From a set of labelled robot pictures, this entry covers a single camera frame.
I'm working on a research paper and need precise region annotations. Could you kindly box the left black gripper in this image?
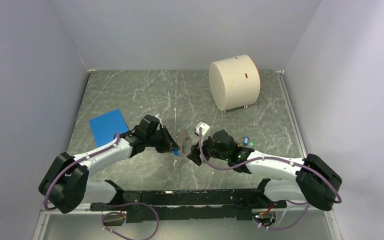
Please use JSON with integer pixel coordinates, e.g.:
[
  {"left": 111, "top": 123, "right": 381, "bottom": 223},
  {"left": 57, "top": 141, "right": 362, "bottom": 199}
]
[{"left": 145, "top": 125, "right": 180, "bottom": 154}]

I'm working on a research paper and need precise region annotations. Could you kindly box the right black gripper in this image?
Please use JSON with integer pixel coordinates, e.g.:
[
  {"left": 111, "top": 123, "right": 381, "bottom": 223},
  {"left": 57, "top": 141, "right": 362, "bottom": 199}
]
[{"left": 187, "top": 132, "right": 230, "bottom": 166}]

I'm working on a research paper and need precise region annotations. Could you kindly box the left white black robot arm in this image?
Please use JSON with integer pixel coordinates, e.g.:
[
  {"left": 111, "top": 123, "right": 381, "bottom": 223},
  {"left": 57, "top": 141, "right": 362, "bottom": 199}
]
[{"left": 38, "top": 114, "right": 180, "bottom": 214}]

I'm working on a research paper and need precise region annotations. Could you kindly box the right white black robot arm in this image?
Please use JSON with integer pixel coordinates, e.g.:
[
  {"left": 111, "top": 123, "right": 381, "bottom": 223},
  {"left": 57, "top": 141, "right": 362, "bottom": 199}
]
[{"left": 187, "top": 129, "right": 343, "bottom": 211}]

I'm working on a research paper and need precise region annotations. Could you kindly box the blue key tag on table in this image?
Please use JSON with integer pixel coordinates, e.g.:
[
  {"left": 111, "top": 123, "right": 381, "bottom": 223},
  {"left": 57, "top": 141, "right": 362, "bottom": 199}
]
[{"left": 242, "top": 136, "right": 249, "bottom": 147}]

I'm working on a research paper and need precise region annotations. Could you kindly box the green key tag on table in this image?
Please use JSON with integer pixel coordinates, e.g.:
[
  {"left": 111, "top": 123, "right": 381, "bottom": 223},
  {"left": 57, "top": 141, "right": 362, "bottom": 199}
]
[{"left": 248, "top": 141, "right": 255, "bottom": 148}]

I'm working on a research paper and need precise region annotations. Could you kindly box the blue flat board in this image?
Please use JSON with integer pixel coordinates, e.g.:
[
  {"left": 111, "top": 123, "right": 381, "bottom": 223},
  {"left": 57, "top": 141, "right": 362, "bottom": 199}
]
[{"left": 88, "top": 108, "right": 129, "bottom": 147}]

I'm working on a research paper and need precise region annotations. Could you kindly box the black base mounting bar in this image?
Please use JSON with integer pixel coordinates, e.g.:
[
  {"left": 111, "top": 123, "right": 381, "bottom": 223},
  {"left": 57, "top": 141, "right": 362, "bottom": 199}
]
[{"left": 90, "top": 186, "right": 287, "bottom": 223}]

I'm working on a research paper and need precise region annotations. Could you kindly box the cream cylindrical container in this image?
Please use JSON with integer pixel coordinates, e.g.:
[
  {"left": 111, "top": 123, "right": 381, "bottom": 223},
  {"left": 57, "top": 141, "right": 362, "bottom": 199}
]
[{"left": 208, "top": 54, "right": 261, "bottom": 113}]

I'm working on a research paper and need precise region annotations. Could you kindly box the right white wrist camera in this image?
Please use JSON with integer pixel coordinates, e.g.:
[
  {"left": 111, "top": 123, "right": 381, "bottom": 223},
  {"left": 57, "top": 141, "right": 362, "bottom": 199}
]
[{"left": 195, "top": 121, "right": 211, "bottom": 143}]

